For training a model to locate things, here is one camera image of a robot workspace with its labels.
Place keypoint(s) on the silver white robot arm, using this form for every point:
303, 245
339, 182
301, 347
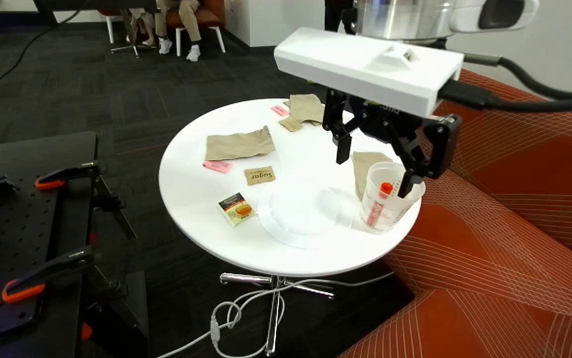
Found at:
407, 16

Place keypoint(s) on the tan napkin under cup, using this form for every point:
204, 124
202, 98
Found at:
367, 166

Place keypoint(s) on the pink sweetener packet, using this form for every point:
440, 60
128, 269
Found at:
218, 168
281, 110

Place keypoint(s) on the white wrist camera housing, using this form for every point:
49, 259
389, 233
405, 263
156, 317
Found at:
367, 66

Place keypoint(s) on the black orange bar clamp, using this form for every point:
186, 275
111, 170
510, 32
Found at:
75, 174
41, 275

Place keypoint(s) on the orange black white packet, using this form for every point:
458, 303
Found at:
238, 209

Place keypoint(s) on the orange patterned carpet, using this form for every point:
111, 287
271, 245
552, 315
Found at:
518, 231

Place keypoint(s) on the small tan paper packet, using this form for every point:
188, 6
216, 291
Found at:
291, 124

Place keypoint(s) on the white legged chair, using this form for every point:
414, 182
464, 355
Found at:
123, 32
210, 32

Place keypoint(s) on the clear plastic measuring cup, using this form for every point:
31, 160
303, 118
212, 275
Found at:
381, 215

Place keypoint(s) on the red white marker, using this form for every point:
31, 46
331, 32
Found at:
387, 191

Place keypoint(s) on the seated person legs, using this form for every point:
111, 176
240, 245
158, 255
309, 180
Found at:
190, 22

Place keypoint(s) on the black perforated workbench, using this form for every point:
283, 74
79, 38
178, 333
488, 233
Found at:
15, 231

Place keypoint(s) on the brown sugar packet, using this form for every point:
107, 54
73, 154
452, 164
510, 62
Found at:
260, 176

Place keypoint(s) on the clear glass bowl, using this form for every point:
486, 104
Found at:
307, 219

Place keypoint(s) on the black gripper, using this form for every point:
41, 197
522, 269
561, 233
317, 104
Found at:
432, 140

